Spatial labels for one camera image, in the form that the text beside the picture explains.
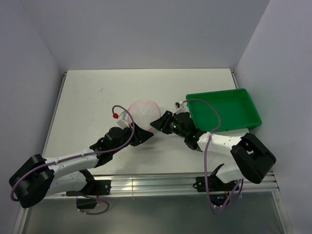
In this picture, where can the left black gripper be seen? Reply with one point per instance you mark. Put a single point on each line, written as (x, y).
(140, 135)

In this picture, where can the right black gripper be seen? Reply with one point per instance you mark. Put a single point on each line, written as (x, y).
(162, 123)

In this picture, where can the mesh laundry bag pink trim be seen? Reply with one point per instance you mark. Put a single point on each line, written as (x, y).
(144, 112)

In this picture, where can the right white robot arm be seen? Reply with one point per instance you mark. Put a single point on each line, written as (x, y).
(252, 159)

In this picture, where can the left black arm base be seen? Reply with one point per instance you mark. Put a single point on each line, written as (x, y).
(91, 196)

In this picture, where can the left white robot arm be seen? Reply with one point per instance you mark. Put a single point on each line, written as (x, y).
(40, 177)

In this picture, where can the green plastic tray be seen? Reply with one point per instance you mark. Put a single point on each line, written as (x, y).
(234, 107)

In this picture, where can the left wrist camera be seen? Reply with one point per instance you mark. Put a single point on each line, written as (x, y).
(121, 119)

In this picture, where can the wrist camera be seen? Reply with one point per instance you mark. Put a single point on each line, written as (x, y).
(179, 107)
(121, 119)

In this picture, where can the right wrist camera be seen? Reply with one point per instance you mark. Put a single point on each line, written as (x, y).
(179, 107)

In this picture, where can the aluminium frame rail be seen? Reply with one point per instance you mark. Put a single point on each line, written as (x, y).
(166, 184)

